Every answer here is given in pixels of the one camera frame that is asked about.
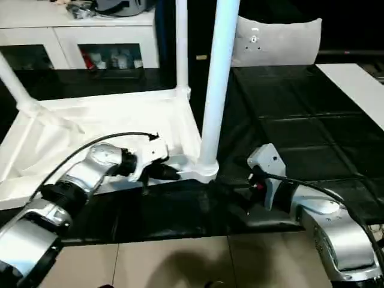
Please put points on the white plastic table top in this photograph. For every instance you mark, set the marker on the white plastic table top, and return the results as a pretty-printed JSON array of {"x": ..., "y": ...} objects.
[{"x": 90, "y": 120}]

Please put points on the white plastic table leg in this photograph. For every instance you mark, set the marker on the white plastic table leg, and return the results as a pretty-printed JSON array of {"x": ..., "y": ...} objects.
[
  {"x": 217, "y": 84},
  {"x": 182, "y": 45},
  {"x": 16, "y": 87}
]

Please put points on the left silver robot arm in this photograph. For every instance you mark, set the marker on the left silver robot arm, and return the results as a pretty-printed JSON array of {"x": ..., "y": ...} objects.
[{"x": 81, "y": 177}]

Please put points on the black mat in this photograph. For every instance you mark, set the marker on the black mat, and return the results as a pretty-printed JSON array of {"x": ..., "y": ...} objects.
[{"x": 300, "y": 120}]

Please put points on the small brown label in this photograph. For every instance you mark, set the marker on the small brown label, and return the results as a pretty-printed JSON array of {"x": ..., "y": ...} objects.
[{"x": 201, "y": 57}]

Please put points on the red item behind glass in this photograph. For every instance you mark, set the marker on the red item behind glass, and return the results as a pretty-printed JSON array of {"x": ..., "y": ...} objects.
[{"x": 88, "y": 58}]

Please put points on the white flat board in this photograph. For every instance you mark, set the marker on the white flat board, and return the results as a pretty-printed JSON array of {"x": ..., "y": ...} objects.
[{"x": 354, "y": 90}]

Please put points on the grey cushion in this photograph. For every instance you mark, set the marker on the grey cushion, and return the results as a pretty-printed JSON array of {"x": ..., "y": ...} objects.
[{"x": 276, "y": 42}]

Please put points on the white cabinet with glass doors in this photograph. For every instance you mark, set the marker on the white cabinet with glass doors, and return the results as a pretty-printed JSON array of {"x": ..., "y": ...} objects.
[{"x": 75, "y": 33}]

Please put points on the black flat monitor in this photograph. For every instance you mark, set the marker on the black flat monitor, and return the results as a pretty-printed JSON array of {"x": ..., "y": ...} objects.
[{"x": 351, "y": 54}]

